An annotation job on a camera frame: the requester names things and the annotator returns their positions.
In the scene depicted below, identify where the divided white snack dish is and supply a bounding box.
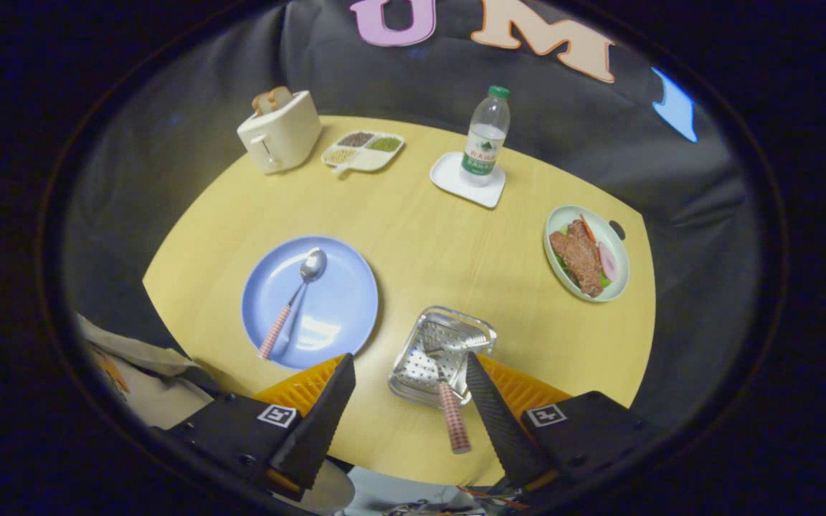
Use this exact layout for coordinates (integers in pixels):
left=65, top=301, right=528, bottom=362
left=321, top=130, right=406, bottom=176

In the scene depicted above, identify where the green plate with meat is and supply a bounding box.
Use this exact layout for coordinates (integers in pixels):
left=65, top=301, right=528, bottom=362
left=543, top=205, right=630, bottom=303

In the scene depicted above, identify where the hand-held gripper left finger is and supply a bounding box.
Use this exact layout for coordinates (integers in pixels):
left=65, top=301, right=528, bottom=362
left=151, top=353, right=358, bottom=502

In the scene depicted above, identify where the spoon with red checkered handle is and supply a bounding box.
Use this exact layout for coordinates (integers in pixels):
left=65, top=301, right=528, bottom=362
left=257, top=248, right=328, bottom=360

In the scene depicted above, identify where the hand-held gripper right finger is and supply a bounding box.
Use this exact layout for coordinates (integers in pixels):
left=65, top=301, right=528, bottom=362
left=465, top=351, right=661, bottom=495

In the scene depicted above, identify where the clear water bottle green cap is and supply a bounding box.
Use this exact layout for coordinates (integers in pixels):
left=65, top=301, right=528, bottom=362
left=460, top=86, right=511, bottom=188

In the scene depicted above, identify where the blue round plate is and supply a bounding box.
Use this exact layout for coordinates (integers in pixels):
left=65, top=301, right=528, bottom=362
left=241, top=236, right=379, bottom=371

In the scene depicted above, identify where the metal wire basket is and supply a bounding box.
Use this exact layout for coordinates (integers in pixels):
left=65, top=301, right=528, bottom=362
left=388, top=306, right=498, bottom=411

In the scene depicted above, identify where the white toaster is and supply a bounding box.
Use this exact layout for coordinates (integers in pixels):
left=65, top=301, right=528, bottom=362
left=237, top=90, right=323, bottom=175

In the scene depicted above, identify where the white square coaster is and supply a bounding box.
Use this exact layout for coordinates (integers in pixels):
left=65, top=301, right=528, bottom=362
left=429, top=151, right=507, bottom=209

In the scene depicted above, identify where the fork with red checkered handle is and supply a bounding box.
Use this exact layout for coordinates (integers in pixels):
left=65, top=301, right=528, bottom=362
left=424, top=343, right=473, bottom=455

